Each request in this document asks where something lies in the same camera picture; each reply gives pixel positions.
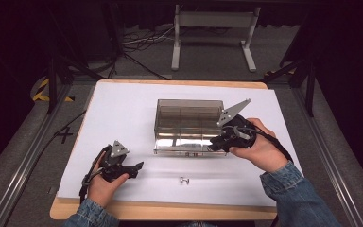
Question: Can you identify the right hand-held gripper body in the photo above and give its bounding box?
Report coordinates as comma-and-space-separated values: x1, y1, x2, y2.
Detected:
213, 97, 258, 153

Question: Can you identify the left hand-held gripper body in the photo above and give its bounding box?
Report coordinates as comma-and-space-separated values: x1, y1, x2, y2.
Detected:
98, 139, 132, 183

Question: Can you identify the transparent drawer of box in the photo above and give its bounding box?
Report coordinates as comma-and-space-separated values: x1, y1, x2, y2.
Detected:
152, 134, 229, 158

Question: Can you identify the smoky transparent drawer box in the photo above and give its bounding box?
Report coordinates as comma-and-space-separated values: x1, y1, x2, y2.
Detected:
152, 98, 229, 158

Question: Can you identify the person's left hand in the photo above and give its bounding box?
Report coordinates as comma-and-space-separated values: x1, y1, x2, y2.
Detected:
87, 153, 130, 210

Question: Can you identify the person's right hand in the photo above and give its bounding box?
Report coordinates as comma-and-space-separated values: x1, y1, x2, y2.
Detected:
228, 117, 290, 174

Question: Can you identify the white sheet mat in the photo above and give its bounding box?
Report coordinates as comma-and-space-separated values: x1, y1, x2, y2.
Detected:
56, 80, 304, 208

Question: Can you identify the wooden table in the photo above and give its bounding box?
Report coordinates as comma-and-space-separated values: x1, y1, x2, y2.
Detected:
49, 79, 279, 221

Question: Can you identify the black metal stand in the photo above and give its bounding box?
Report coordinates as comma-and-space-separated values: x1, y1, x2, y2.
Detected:
260, 56, 317, 118
45, 55, 106, 115

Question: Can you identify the white metal stand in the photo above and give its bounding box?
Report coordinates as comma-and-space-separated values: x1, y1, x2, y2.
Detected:
170, 4, 262, 73

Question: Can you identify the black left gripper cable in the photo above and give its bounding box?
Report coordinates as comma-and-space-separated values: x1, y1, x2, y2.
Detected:
78, 144, 112, 204

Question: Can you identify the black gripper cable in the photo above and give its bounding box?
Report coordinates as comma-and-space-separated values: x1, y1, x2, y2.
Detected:
78, 144, 112, 204
222, 125, 295, 164

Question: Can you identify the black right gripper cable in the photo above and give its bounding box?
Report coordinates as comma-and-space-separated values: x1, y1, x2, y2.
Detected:
222, 125, 295, 164

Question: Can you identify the thin black floor cable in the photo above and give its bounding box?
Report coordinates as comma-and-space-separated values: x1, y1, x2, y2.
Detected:
32, 109, 88, 166

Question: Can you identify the aluminium floor rail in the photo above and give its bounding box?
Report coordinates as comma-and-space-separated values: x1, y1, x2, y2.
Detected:
291, 87, 363, 227
0, 83, 74, 227

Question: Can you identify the bundle of floor cables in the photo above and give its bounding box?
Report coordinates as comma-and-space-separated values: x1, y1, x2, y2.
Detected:
121, 26, 176, 53

